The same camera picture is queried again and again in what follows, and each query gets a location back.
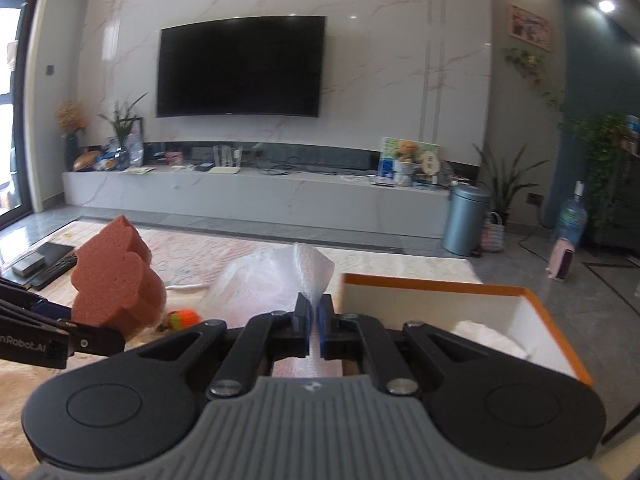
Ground teddy bear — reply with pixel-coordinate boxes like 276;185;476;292
393;140;421;187

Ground blue metal trash can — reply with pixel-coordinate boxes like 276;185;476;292
442;183;492;256

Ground hanging vine plant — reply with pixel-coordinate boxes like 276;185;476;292
502;46;566;111

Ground black tablet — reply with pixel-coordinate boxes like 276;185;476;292
10;241;76;281

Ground tall leafy potted plant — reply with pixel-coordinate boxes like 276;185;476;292
472;142;551;226

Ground snack bags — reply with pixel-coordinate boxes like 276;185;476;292
97;145;121;171

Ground orange cardboard box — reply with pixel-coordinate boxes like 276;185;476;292
340;272;596;388

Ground white cloth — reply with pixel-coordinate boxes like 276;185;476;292
452;320;531;358

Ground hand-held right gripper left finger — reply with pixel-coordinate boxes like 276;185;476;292
127;292;313;403

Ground white wifi router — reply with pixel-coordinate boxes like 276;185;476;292
209;144;244;175

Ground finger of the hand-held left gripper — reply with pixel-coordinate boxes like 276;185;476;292
55;320;126;357
0;279;76;330

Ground golden ornament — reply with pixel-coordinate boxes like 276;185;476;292
72;150;103;173

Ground black remote control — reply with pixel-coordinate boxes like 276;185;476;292
30;255;78;288

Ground silver box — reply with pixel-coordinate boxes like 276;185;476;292
11;255;45;276

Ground white bubble wrap bag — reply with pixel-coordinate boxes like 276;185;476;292
200;242;336;361

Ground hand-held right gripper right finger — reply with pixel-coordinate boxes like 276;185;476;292
318;294;501;401

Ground dried yellow flowers vase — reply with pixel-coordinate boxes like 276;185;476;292
54;100;87;171

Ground pink space heater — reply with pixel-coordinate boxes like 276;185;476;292
547;239;576;281

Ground round paper fan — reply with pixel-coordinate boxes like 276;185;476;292
421;154;445;186

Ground red green crochet toy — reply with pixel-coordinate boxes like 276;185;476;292
167;309;202;332

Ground dark grey cabinet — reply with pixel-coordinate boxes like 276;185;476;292
585;150;640;261

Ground blue water jug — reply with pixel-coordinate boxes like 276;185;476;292
557;181;588;248

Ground framed wall picture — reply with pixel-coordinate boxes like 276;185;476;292
509;4;553;52

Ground white marble tv console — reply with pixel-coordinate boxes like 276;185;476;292
62;162;451;241

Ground pink lace tablecloth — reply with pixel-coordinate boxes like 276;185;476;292
0;215;486;411

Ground black wall television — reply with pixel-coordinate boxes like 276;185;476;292
156;16;327;119

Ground black picture frame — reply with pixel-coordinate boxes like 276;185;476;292
131;117;146;166

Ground green plant glass vase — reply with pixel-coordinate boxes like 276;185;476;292
97;92;150;168

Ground black cable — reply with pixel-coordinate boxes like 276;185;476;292
260;162;311;176

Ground green painted picture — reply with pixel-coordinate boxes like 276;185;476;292
378;136;441;181

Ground sliding glass door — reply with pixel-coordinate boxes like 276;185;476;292
0;0;58;233

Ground brown foam sponge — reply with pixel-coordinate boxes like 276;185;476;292
70;216;166;338

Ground trailing pothos plant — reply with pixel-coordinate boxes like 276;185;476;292
572;112;636;231

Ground woven basket bag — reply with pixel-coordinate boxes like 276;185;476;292
481;211;503;253

